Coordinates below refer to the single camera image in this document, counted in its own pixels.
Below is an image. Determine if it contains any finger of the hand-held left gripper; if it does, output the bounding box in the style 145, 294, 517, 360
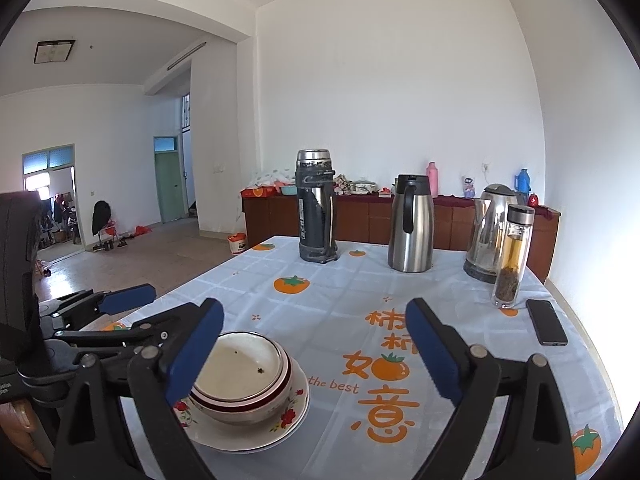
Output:
52, 302, 203, 361
39, 283, 157, 319

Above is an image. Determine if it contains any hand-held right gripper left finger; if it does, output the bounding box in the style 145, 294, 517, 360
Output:
52, 298, 225, 480

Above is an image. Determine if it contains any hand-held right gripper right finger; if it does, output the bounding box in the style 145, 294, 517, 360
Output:
400, 298, 572, 480

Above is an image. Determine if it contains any pink plastic bowl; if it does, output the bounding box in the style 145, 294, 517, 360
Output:
187, 342, 293, 413

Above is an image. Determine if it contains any red flower white plate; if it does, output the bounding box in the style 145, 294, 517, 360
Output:
172, 357, 311, 450

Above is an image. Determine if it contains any person's left hand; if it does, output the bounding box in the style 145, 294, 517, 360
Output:
0, 402, 53, 468

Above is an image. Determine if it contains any black jacket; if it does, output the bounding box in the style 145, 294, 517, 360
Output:
91, 200, 113, 236

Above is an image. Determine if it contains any persimmon printed tablecloth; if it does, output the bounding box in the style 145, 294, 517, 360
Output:
80, 235, 621, 480

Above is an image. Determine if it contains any teal framed doorway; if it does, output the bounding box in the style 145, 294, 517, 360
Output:
21, 144, 78, 256

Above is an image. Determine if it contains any black smartphone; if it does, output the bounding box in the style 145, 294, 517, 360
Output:
525, 298, 569, 347

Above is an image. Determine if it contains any glass tea bottle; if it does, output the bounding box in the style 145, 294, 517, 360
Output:
491, 204, 536, 310

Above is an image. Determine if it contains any green door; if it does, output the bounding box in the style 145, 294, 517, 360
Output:
152, 136, 185, 224

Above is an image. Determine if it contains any steel electric kettle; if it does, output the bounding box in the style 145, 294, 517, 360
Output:
463, 184, 521, 285

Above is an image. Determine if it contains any brown wooden sideboard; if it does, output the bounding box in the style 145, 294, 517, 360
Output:
241, 191, 562, 283

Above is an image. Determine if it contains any dark worn thermos flask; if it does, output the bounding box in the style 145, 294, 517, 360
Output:
294, 148, 340, 264

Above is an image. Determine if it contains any white mesh food cover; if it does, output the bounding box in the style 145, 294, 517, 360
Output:
252, 167, 296, 188

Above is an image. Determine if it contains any square ceiling light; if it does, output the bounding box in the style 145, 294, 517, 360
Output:
33, 40, 76, 65

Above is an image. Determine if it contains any tube light fixture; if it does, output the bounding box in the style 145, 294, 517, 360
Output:
166, 41, 207, 71

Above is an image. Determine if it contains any steel carafe with black handle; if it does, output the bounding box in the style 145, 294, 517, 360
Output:
388, 174, 435, 273

